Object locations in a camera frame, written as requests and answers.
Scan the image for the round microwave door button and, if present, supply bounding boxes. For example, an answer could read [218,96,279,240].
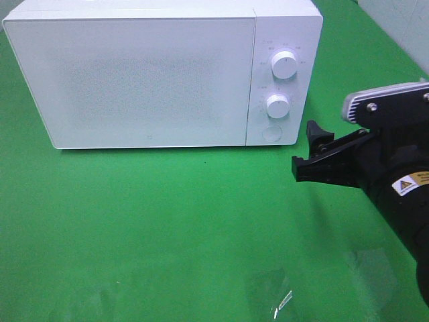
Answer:
[262,125,282,142]

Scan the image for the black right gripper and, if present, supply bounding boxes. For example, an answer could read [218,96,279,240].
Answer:
[292,81,428,201]

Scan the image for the clear tape patch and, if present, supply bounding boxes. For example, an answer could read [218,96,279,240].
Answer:
[345,248,397,315]
[245,268,296,321]

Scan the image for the white microwave oven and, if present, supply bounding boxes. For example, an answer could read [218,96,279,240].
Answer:
[2,1,323,146]

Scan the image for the clear tape patch far right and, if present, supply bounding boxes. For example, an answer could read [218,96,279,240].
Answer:
[345,248,397,315]

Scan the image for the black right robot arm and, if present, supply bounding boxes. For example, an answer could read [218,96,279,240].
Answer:
[292,81,428,300]

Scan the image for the white microwave knob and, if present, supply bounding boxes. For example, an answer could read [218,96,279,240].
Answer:
[270,50,298,80]
[266,94,290,119]

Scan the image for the white microwave door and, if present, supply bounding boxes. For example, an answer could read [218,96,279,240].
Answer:
[5,18,255,149]

